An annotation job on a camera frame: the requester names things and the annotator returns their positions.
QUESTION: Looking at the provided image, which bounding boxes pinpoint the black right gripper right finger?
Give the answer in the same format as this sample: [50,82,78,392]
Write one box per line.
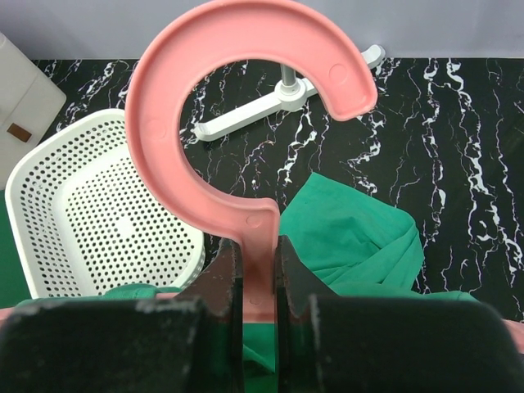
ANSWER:
[274,236,523,392]

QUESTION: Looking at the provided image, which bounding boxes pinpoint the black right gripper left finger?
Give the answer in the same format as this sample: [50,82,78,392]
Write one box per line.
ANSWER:
[1,239,244,392]

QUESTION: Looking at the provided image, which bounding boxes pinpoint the green tank top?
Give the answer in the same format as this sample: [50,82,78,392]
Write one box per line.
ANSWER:
[14,171,482,382]

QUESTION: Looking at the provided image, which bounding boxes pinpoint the pink plastic hanger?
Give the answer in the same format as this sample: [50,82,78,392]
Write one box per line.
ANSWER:
[0,0,524,341]

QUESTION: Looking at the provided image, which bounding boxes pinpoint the white perforated plastic basket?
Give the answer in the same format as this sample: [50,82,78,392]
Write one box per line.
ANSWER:
[5,109,206,299]

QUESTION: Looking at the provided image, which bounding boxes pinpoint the silver clothes rack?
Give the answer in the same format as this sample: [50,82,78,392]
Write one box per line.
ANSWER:
[192,43,386,143]

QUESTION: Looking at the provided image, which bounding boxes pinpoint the white drawer cabinet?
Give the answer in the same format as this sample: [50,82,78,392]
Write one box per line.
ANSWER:
[0,32,67,156]

